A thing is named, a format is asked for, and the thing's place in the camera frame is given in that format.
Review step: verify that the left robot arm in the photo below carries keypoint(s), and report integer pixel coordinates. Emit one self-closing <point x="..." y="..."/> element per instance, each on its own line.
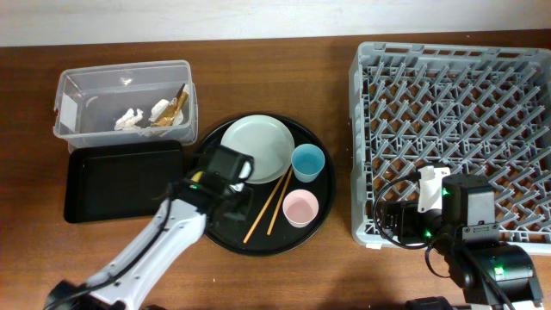
<point x="126" y="281"/>

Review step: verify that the pink plastic cup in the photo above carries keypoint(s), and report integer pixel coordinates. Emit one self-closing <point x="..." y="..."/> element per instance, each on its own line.
<point x="300" y="207"/>

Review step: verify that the yellow bowl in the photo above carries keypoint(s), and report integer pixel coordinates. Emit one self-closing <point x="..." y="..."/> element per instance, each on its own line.
<point x="196" y="177"/>

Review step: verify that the clear plastic waste bin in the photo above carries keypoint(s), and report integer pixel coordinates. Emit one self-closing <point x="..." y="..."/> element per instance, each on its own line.
<point x="90" y="100"/>

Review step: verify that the grey dishwasher rack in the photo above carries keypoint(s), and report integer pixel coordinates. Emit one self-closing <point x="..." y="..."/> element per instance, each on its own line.
<point x="481" y="110"/>

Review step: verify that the blue plastic cup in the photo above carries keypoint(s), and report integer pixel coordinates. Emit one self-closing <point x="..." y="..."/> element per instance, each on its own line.
<point x="307" y="161"/>

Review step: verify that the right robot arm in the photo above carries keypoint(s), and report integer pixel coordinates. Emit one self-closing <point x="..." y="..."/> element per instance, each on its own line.
<point x="491" y="274"/>

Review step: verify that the black rectangular tray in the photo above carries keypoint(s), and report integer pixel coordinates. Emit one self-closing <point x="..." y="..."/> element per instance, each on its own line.
<point x="120" y="182"/>

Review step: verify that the small white tissue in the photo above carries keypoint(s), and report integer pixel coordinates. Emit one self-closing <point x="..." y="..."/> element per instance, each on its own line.
<point x="129" y="121"/>

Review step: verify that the wooden chopstick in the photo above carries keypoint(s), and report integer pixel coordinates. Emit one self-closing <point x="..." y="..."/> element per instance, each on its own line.
<point x="280" y="200"/>
<point x="263" y="209"/>

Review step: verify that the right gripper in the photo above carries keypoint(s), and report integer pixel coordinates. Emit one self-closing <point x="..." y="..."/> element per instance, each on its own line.
<point x="408" y="211"/>

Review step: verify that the grey round plate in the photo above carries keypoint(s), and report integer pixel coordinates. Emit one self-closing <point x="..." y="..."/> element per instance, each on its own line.
<point x="267" y="140"/>

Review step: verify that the gold foil wrapper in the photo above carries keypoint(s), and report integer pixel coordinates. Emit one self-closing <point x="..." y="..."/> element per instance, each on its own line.
<point x="182" y="95"/>

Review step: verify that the round black serving tray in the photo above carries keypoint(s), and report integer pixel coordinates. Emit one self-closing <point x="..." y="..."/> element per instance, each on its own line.
<point x="230" y="234"/>

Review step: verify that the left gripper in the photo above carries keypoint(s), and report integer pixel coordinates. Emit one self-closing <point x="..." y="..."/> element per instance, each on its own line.
<point x="244" y="211"/>

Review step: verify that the white napkin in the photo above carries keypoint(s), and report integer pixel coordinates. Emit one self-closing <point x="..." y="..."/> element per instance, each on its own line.
<point x="166" y="113"/>

